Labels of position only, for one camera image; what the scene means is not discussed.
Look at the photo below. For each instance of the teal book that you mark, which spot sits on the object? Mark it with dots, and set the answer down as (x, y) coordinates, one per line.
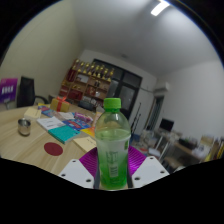
(64, 134)

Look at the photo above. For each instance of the yellow gift box red ribbon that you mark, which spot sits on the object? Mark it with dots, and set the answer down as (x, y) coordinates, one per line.
(60, 105)

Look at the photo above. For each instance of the flat round red coaster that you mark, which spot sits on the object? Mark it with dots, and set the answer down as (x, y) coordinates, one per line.
(53, 149)

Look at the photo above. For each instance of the beige booklet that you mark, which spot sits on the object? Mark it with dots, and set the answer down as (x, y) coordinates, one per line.
(85, 144)

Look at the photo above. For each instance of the black computer monitor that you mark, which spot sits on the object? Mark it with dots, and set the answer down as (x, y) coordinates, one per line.
(166, 124)

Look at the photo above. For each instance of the green drink bottle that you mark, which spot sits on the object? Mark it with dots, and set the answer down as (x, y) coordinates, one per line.
(112, 150)

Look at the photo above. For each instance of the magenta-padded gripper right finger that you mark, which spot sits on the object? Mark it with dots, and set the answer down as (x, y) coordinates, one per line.
(138, 163)

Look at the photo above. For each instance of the small metal cup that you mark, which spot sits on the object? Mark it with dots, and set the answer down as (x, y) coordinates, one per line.
(24, 127)

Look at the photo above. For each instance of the purple sign board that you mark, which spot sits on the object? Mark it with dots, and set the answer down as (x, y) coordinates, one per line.
(8, 90)

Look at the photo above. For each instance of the blue colourful book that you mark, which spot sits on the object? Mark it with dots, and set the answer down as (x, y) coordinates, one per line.
(76, 124)

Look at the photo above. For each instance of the dark framed glass door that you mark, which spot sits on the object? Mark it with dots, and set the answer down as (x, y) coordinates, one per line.
(128, 90)

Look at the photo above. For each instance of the wooden side desk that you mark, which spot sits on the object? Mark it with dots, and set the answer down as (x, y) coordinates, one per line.
(186, 146)

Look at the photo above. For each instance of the black office chair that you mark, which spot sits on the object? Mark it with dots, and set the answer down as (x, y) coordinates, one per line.
(26, 91)

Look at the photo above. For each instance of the white wall air conditioner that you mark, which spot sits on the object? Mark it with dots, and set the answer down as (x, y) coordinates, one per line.
(161, 89)

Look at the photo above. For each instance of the orange book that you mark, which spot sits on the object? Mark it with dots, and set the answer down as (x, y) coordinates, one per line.
(89, 132)

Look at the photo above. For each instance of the ceiling light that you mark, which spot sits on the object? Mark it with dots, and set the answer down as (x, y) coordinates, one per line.
(160, 8)

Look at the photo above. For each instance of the white booklet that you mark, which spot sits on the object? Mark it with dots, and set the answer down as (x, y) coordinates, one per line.
(50, 123)

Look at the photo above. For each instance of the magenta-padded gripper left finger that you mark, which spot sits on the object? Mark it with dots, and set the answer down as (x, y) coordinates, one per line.
(88, 165)

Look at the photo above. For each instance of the cream book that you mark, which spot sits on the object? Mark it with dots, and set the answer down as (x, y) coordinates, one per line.
(32, 113)

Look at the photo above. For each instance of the wooden shelf unit with trophies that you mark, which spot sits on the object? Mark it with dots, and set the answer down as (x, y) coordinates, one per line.
(85, 83)

